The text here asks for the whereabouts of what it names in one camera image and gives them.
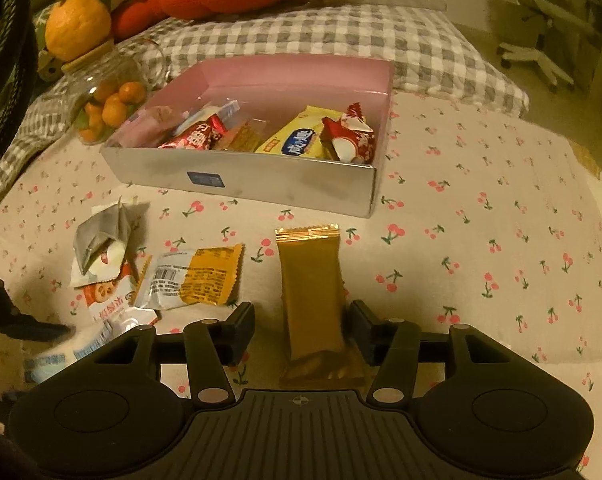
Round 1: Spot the cork jar lid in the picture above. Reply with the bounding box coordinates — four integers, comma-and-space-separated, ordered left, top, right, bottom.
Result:
61, 42, 116, 78

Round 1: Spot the black braided cable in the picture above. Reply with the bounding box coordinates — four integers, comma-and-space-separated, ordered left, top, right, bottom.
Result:
0, 0, 39, 186

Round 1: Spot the grey checkered quilt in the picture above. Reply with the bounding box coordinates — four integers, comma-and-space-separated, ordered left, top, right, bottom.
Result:
0, 35, 152, 226

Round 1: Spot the silver foil packet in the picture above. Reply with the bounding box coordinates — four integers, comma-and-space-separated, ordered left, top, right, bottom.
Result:
73, 200, 132, 276

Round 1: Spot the cherry print sheet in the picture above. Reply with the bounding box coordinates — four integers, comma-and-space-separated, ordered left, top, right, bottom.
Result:
0, 85, 602, 480

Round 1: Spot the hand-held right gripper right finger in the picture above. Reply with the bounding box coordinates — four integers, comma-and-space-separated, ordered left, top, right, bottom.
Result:
348, 299, 514, 404

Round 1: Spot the large orange citrus fruit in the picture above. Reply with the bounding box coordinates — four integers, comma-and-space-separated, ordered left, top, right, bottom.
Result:
45, 0, 112, 63

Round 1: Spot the yellow snack packet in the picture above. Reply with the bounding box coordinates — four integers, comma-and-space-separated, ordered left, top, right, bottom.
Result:
255, 106, 342, 160

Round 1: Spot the small red round cushion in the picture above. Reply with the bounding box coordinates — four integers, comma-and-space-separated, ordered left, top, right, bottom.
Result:
112, 0, 164, 41

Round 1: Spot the glass jar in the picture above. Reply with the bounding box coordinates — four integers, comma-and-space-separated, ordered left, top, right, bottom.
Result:
61, 40, 172, 146

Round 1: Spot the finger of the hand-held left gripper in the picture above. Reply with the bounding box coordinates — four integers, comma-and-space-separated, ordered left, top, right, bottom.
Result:
0, 275, 76, 342

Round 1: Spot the gold brown snack packet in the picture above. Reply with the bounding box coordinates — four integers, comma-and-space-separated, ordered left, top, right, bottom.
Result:
274, 224, 366, 390

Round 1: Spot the red white candy packet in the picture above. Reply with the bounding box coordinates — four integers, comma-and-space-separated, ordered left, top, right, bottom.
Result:
321, 102, 378, 165

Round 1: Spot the pile of small oranges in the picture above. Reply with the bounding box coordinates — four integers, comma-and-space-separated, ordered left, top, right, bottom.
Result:
78, 81, 148, 143

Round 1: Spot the pink box with silver sides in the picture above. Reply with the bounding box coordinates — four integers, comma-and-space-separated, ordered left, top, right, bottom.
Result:
100, 54, 396, 220

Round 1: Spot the pink snack packet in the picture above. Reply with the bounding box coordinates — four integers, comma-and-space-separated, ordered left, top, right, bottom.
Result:
116, 105, 184, 148

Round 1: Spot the orange white snack packet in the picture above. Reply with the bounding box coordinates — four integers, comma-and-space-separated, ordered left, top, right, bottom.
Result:
133, 243, 246, 310

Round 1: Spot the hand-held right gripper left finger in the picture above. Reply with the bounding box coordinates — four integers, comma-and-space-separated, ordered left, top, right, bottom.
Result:
88, 302, 256, 404

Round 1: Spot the grey checkered pillow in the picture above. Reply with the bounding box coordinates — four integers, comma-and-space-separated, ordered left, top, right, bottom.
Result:
141, 4, 529, 116

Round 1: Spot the white cartoon snack packet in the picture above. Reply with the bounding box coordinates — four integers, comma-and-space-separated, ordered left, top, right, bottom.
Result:
70, 237, 162, 331

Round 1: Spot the white office chair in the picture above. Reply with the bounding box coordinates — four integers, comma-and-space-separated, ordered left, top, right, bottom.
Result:
493, 0, 602, 93

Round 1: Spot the clear brown cake packet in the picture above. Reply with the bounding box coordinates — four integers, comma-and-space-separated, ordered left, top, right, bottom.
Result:
213, 121, 262, 152

